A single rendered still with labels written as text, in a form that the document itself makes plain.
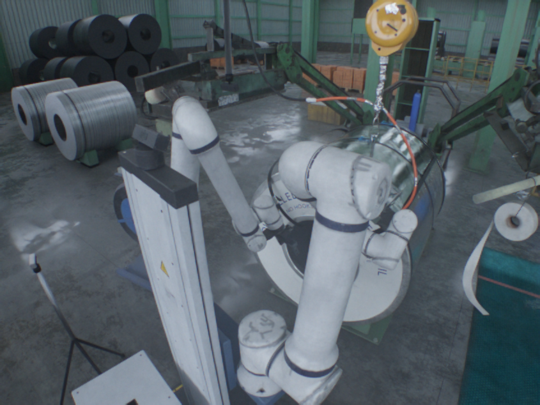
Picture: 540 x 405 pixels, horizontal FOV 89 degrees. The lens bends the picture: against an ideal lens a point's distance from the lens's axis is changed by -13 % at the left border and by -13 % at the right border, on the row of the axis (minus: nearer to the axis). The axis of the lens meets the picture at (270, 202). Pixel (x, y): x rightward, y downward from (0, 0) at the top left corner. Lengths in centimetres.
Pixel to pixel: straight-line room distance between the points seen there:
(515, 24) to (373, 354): 517
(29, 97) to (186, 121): 718
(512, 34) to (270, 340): 574
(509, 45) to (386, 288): 483
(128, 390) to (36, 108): 713
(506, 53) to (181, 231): 580
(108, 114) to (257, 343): 550
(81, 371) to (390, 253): 230
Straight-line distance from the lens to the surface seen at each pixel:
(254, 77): 203
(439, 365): 272
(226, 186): 119
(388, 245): 115
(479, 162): 639
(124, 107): 629
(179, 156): 126
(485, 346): 301
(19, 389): 290
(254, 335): 101
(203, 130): 108
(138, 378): 152
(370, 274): 200
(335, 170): 62
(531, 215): 146
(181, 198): 69
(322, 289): 73
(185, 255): 76
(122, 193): 290
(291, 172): 68
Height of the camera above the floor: 208
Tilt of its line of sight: 29 degrees down
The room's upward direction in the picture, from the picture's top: straight up
